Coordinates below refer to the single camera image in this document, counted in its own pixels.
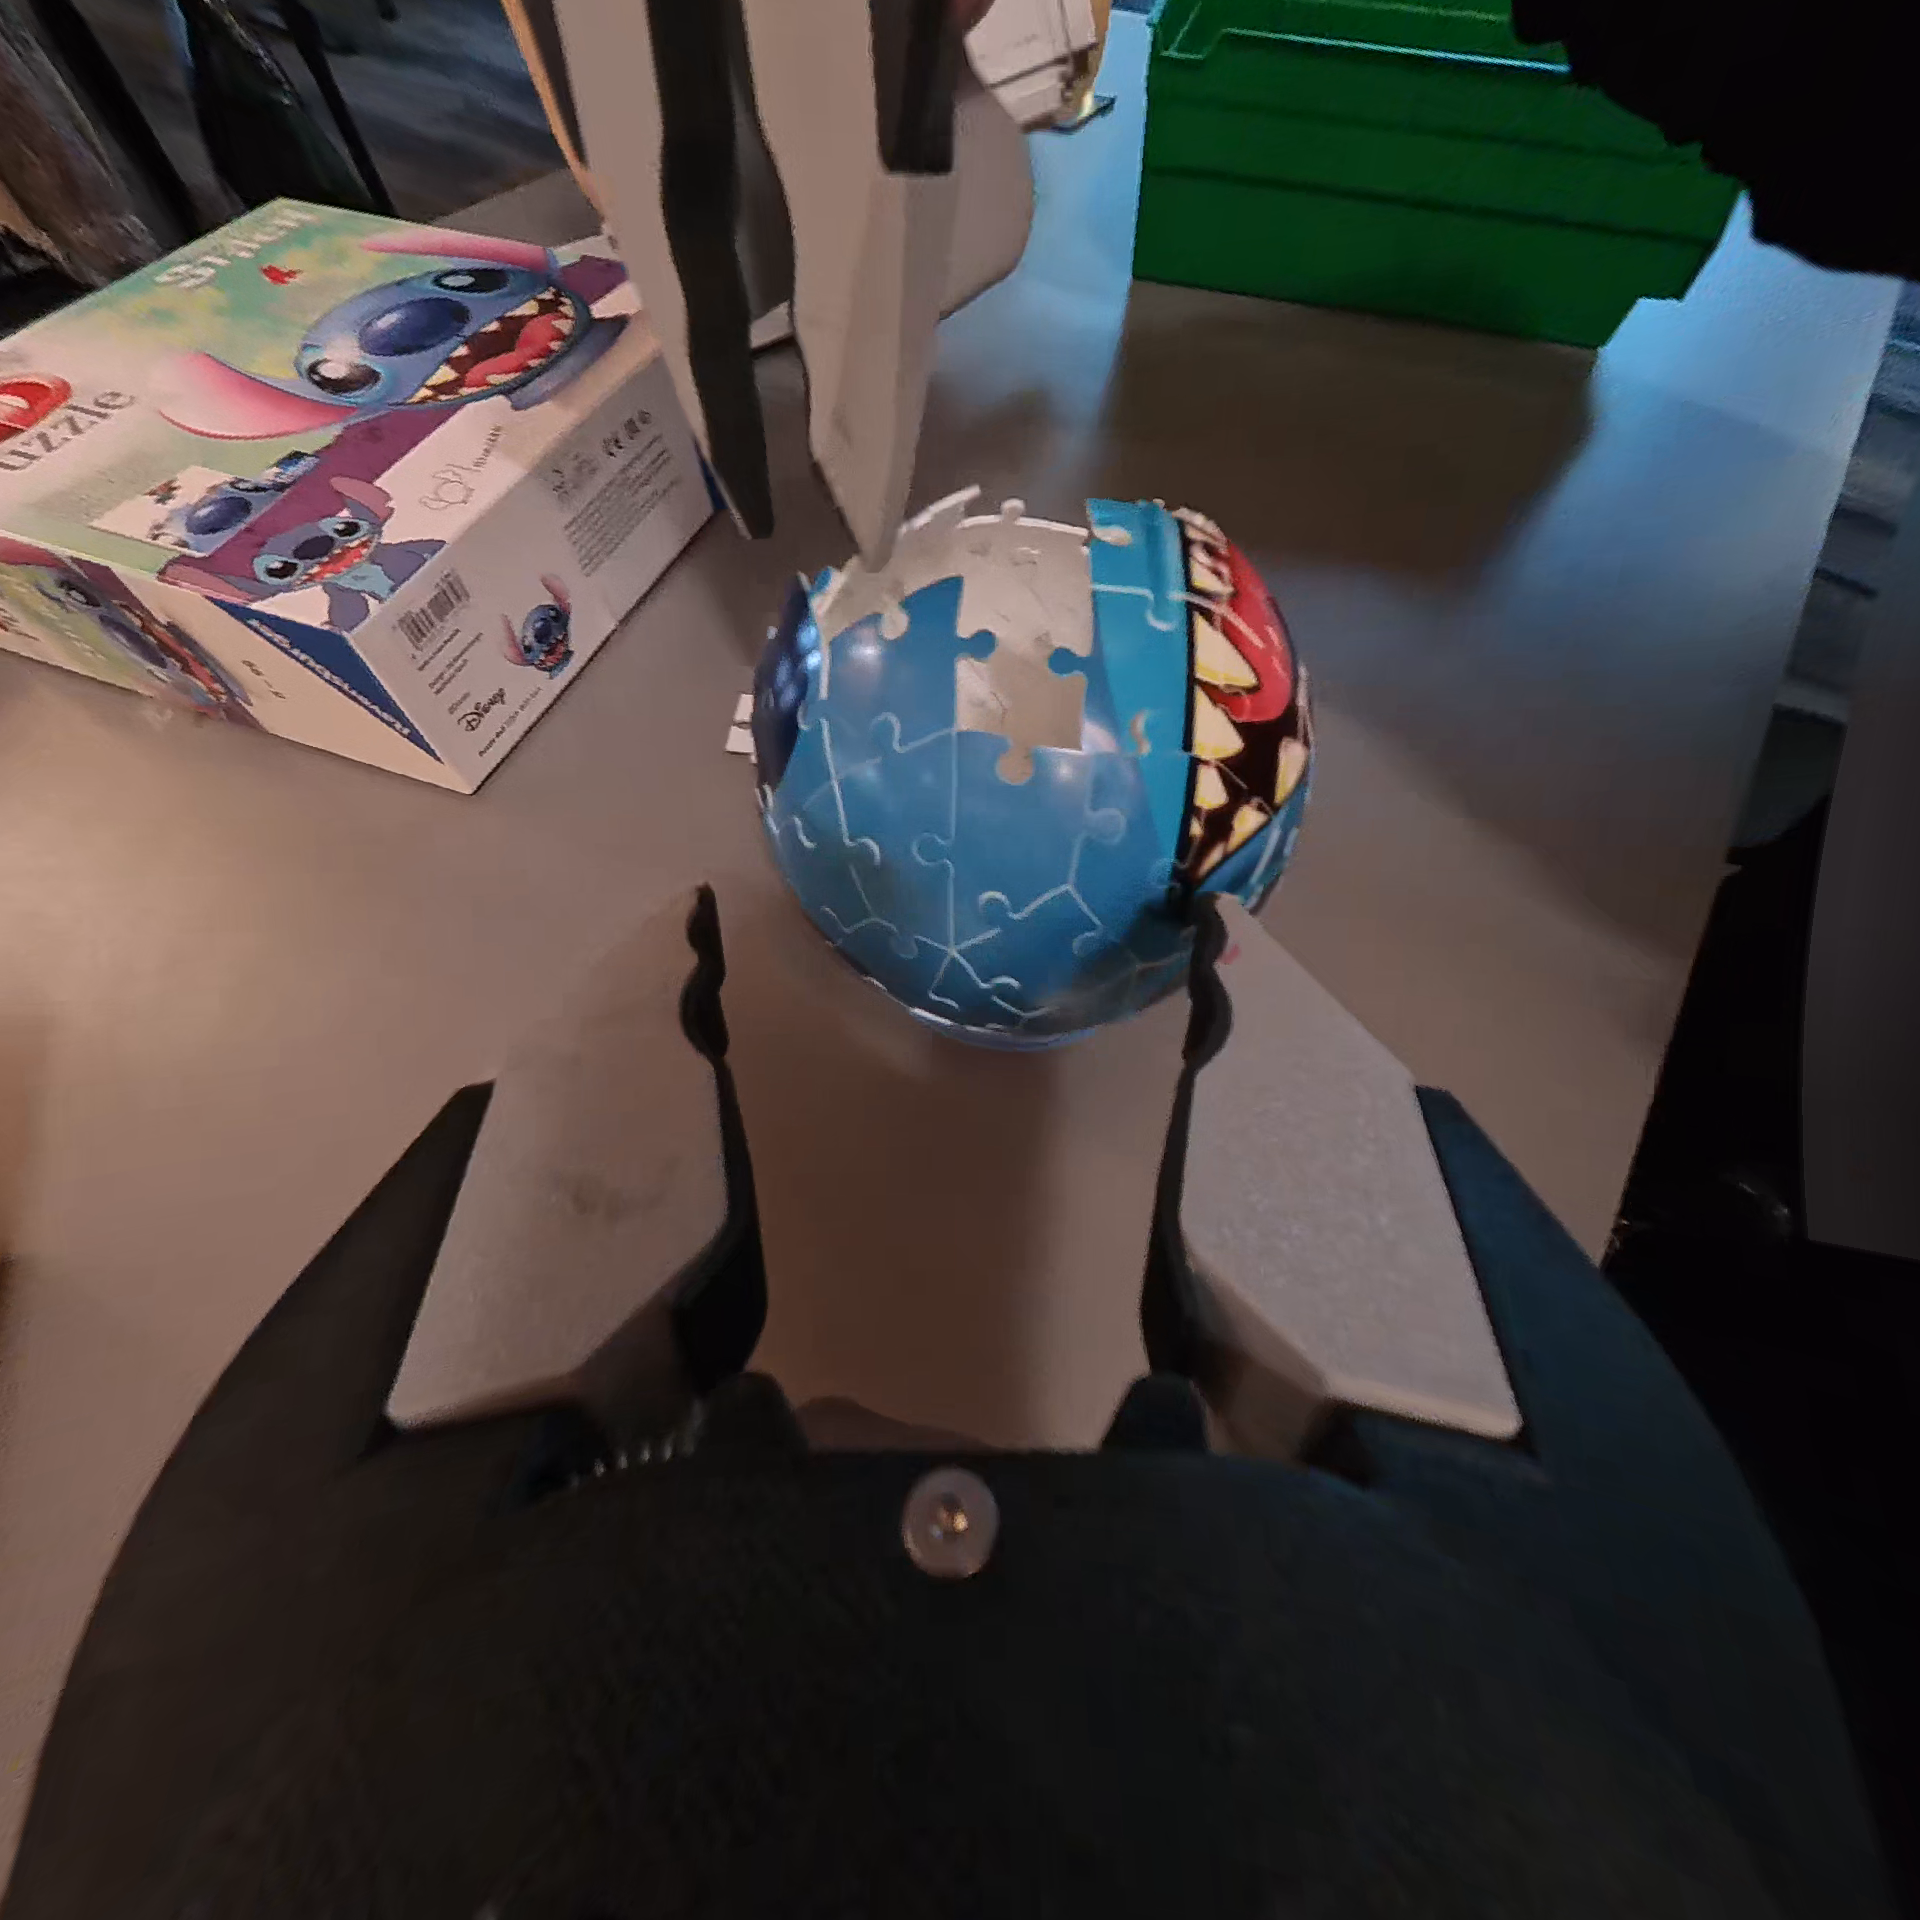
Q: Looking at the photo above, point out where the printed cardboard puzzle box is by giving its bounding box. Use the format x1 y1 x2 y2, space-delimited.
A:
0 199 714 799

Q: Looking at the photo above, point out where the wooden document stand with sheet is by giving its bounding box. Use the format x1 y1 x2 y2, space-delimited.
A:
751 0 1120 355

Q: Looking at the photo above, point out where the person's black clothed torso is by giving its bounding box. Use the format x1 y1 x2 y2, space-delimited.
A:
1603 736 1920 1920

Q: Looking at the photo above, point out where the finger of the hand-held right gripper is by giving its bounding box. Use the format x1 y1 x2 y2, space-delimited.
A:
556 0 783 541
800 0 964 584

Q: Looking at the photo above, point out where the person's right forearm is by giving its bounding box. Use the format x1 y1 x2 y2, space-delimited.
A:
1507 0 1920 279

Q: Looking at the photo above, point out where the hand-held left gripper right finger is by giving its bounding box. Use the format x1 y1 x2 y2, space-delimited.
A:
1141 892 1524 1450

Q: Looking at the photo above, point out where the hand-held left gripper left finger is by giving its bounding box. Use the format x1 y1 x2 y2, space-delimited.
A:
386 885 770 1426

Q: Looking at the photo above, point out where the blue cartoon puzzle ball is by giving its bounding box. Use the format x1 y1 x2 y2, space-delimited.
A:
751 482 1320 1051

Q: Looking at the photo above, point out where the green plastic bin stack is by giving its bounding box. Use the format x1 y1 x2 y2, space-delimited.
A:
1131 0 1748 349

